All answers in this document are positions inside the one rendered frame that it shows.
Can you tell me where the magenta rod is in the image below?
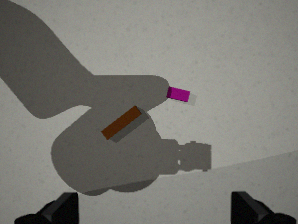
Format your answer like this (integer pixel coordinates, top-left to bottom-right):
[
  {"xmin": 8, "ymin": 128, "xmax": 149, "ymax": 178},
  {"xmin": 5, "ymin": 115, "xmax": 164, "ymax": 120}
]
[{"xmin": 166, "ymin": 87, "xmax": 190, "ymax": 102}]

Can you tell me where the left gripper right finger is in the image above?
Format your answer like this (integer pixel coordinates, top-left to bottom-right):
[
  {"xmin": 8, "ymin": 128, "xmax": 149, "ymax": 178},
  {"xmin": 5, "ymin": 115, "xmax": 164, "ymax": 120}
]
[{"xmin": 231, "ymin": 191, "xmax": 296, "ymax": 224}]

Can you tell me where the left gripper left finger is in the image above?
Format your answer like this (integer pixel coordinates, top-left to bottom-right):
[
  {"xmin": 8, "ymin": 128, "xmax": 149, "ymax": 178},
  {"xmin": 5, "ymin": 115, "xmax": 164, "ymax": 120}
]
[{"xmin": 14, "ymin": 192, "xmax": 79, "ymax": 224}]

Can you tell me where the orange rod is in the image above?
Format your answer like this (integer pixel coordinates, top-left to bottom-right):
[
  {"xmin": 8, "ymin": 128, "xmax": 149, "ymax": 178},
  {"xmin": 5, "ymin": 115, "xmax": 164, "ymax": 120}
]
[{"xmin": 101, "ymin": 106, "xmax": 142, "ymax": 140}]

